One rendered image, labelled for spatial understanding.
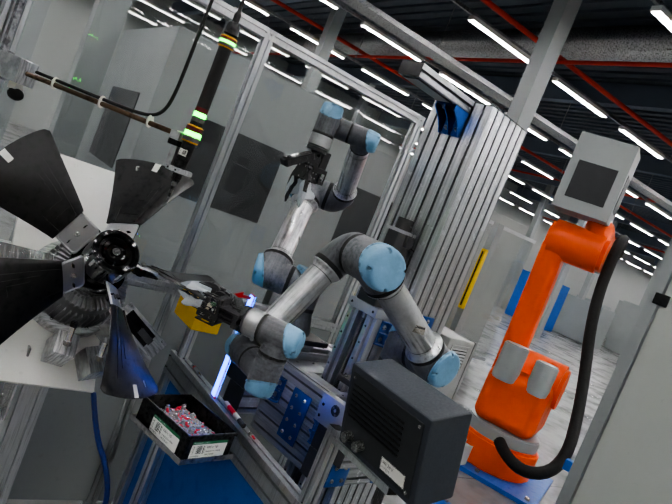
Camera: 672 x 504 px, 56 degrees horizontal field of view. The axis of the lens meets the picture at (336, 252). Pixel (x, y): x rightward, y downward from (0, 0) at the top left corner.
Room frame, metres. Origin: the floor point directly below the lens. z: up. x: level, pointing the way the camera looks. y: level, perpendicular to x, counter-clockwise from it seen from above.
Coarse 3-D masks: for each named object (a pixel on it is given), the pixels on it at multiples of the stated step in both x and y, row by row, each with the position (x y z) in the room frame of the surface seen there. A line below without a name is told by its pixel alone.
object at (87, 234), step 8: (80, 216) 1.54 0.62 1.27; (72, 224) 1.54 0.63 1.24; (80, 224) 1.54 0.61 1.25; (88, 224) 1.54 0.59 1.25; (64, 232) 1.54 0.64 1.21; (72, 232) 1.54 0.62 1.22; (80, 232) 1.54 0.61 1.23; (88, 232) 1.55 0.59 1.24; (96, 232) 1.55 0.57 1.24; (64, 240) 1.54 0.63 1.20; (72, 240) 1.54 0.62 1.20; (80, 240) 1.55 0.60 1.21; (88, 240) 1.55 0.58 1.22; (72, 248) 1.54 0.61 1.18; (80, 248) 1.55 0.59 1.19
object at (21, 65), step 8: (0, 48) 1.80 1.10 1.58; (0, 56) 1.78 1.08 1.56; (8, 56) 1.77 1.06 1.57; (16, 56) 1.77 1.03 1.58; (0, 64) 1.78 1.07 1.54; (8, 64) 1.77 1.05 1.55; (16, 64) 1.76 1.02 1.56; (24, 64) 1.78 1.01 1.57; (32, 64) 1.80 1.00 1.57; (0, 72) 1.78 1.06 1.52; (8, 72) 1.77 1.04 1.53; (16, 72) 1.76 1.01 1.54; (24, 72) 1.78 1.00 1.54; (32, 72) 1.81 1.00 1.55; (16, 80) 1.77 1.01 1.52; (24, 80) 1.79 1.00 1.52; (32, 80) 1.82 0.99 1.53
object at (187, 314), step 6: (180, 300) 2.09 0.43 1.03; (180, 306) 2.08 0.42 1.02; (186, 306) 2.05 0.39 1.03; (180, 312) 2.07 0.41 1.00; (186, 312) 2.04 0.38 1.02; (192, 312) 2.00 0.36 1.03; (180, 318) 2.06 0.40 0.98; (186, 318) 2.02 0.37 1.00; (192, 318) 1.99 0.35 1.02; (186, 324) 2.01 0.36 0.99; (192, 324) 1.98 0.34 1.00; (198, 324) 1.99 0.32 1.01; (204, 324) 2.01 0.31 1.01; (198, 330) 2.00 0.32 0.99; (204, 330) 2.01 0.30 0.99; (210, 330) 2.02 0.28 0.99; (216, 330) 2.04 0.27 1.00
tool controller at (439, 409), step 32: (352, 384) 1.34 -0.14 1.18; (384, 384) 1.26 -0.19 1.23; (416, 384) 1.29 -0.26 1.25; (352, 416) 1.33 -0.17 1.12; (384, 416) 1.24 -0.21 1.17; (416, 416) 1.17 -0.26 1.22; (448, 416) 1.17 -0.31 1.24; (352, 448) 1.29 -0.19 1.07; (384, 448) 1.24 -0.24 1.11; (416, 448) 1.16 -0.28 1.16; (448, 448) 1.19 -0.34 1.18; (384, 480) 1.24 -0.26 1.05; (416, 480) 1.16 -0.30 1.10; (448, 480) 1.21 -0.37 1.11
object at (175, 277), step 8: (160, 272) 1.62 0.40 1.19; (168, 272) 1.68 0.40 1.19; (176, 272) 1.74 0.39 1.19; (176, 280) 1.63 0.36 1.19; (184, 280) 1.67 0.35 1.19; (192, 280) 1.72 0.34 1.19; (200, 280) 1.77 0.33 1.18; (208, 280) 1.81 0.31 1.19; (184, 288) 1.62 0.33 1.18; (200, 296) 1.64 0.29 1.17
